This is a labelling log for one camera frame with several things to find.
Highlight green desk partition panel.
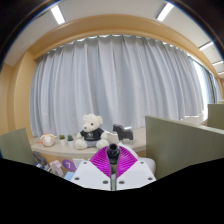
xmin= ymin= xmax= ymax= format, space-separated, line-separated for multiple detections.
xmin=144 ymin=115 xmax=224 ymax=181
xmin=0 ymin=127 xmax=36 ymax=166
xmin=206 ymin=102 xmax=224 ymax=132

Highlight ceiling lights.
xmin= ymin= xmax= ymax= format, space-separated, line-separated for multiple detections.
xmin=49 ymin=2 xmax=224 ymax=76

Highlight round purple number sign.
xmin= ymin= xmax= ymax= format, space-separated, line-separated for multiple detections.
xmin=62 ymin=158 xmax=78 ymax=173

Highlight grey pleated curtain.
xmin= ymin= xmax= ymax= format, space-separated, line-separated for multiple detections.
xmin=29 ymin=34 xmax=223 ymax=138

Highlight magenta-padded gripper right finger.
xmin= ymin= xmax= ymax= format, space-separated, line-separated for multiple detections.
xmin=115 ymin=145 xmax=157 ymax=192

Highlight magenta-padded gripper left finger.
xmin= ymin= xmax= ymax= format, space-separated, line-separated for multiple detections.
xmin=70 ymin=145 xmax=113 ymax=192

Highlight dark grey horse figurine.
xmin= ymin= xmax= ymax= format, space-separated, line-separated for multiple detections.
xmin=32 ymin=150 xmax=48 ymax=169

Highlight wooden window ledge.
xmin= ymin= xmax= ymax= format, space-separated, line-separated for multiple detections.
xmin=30 ymin=126 xmax=148 ymax=164

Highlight white teddy bear black shirt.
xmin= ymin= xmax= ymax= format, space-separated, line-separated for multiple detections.
xmin=73 ymin=113 xmax=111 ymax=150

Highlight black horse figurine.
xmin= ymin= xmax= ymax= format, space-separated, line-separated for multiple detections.
xmin=112 ymin=123 xmax=135 ymax=141

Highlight small potted plant white pot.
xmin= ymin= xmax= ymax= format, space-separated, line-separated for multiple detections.
xmin=58 ymin=134 xmax=67 ymax=147
xmin=66 ymin=134 xmax=75 ymax=149

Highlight white wall socket plate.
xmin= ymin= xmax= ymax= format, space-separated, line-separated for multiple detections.
xmin=72 ymin=157 xmax=85 ymax=168

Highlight small cream orange plush toy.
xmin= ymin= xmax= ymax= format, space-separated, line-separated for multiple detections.
xmin=39 ymin=132 xmax=57 ymax=148

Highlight large white horse figurine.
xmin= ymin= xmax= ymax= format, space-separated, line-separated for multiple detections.
xmin=104 ymin=131 xmax=157 ymax=176

